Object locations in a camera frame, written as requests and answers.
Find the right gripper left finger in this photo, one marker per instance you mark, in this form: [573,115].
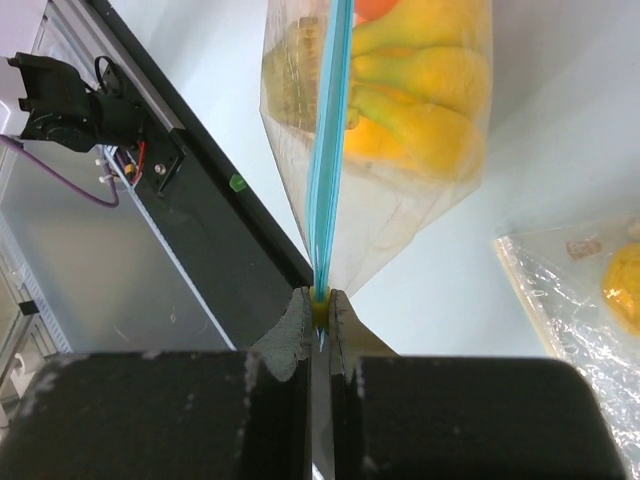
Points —
[170,414]

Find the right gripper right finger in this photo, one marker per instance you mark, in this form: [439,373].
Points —
[459,417]

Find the blue zip clear bag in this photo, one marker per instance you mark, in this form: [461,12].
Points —
[353,218]

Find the yellow fake banana bunch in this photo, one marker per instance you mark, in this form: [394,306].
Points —
[421,79]

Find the fake orange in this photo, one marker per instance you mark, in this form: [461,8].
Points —
[369,10]

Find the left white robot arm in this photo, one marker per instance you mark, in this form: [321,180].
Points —
[46,99]

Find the clear bag with pear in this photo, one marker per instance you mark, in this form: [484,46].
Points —
[558,275]

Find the fake yellow pepper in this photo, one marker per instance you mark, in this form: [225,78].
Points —
[620,287]

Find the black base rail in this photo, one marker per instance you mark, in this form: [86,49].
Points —
[236,256]

